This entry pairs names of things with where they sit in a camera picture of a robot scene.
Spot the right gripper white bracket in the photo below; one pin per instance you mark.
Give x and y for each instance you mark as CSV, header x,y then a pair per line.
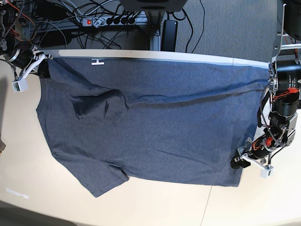
x,y
30,62

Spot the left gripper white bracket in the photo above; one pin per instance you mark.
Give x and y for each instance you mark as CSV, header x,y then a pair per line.
x,y
258,153

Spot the blue grey T-shirt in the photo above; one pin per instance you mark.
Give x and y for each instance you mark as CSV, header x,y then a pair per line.
x,y
165,121

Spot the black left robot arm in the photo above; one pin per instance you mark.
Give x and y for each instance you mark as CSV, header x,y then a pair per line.
x,y
281,99

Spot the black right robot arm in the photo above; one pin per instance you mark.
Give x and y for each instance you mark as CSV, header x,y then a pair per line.
x,y
9,16

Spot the white power strip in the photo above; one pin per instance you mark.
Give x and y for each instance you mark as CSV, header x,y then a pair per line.
x,y
97,22

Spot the black power adapter brick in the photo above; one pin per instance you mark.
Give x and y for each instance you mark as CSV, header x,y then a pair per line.
x,y
169,35

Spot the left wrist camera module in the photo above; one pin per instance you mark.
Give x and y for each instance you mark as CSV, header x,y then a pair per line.
x,y
266,172

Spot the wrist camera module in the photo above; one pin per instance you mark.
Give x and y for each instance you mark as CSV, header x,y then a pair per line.
x,y
266,172
20,85

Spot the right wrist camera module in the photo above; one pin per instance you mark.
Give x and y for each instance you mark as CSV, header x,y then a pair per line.
x,y
20,85

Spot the silver aluminium frame post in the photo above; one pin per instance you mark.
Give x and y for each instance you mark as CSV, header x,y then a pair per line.
x,y
155,21

